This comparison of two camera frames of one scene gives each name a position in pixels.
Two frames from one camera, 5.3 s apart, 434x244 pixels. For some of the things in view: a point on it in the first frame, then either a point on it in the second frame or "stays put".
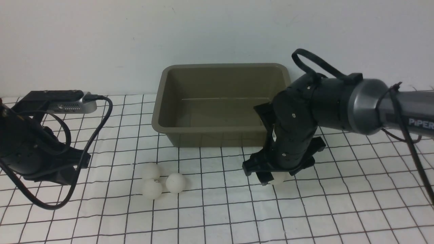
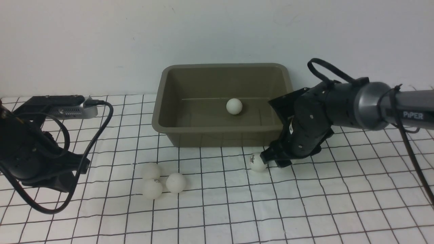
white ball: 152,188 stays put
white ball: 279,177 → 234,106
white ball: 175,183 stays put
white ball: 150,170 stays put
